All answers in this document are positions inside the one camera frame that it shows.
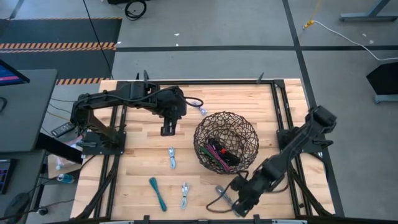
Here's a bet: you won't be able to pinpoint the black angular floor stand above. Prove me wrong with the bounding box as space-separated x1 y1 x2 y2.
366 61 398 104

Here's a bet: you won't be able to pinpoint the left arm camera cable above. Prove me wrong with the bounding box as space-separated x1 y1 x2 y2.
184 96 205 108

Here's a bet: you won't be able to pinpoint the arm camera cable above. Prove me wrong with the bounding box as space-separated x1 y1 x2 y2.
206 170 249 214
184 96 205 108

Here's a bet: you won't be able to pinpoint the coiled black floor cable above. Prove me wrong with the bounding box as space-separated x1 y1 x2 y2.
124 0 148 22

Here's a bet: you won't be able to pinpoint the black aluminium table frame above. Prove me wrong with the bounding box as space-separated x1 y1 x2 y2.
74 79 346 224

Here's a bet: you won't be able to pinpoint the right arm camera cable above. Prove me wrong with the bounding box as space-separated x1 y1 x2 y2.
206 170 249 214

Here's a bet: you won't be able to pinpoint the grey braided USB-C cable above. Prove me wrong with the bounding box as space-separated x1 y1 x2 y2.
215 185 234 208

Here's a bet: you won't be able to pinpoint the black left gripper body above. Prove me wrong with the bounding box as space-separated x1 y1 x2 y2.
158 88 188 137

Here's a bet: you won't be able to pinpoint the white floor cable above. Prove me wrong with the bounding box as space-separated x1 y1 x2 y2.
312 20 398 62

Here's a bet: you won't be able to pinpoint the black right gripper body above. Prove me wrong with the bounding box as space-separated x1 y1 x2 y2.
230 174 265 218

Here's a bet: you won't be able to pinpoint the black power adapter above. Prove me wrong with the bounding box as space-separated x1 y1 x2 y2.
50 121 75 138

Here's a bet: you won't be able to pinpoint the black keyboard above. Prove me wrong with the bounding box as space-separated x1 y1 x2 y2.
0 158 13 195

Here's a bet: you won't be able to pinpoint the teal water bottle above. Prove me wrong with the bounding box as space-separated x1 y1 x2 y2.
57 173 76 184

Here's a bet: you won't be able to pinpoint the desk computer monitor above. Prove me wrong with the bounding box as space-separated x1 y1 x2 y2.
0 59 31 87

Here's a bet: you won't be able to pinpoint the teal USB-C cable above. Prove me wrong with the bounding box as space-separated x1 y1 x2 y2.
148 177 168 213

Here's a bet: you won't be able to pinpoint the lavender grey USB-C cable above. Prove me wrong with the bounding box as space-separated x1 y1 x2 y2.
190 101 208 116

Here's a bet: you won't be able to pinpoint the black cable with red tie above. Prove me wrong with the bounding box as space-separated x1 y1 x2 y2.
208 138 242 167

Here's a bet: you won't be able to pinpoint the black computer mouse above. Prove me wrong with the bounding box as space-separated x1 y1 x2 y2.
2 192 30 218

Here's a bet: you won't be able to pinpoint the black hazard-striped floor mat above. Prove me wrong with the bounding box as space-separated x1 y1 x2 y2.
0 17 123 85

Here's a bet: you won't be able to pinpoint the maroon USB-C cable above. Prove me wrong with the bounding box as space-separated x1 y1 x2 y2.
203 142 233 172

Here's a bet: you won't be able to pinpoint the dark brown woven wire basket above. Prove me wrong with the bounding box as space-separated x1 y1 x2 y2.
193 111 260 175

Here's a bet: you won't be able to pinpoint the thin black floor cable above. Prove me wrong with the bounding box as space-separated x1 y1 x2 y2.
82 0 114 80

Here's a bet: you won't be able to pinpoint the grey side desk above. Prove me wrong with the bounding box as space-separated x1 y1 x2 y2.
0 68 58 153

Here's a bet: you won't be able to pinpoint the grey table leg base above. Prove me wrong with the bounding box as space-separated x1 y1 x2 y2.
338 0 398 23

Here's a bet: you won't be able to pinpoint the white silver USB-C cable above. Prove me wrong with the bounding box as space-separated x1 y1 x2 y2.
180 182 190 210

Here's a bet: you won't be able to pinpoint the light blue USB-C cable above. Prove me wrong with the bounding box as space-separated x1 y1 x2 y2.
168 147 177 170

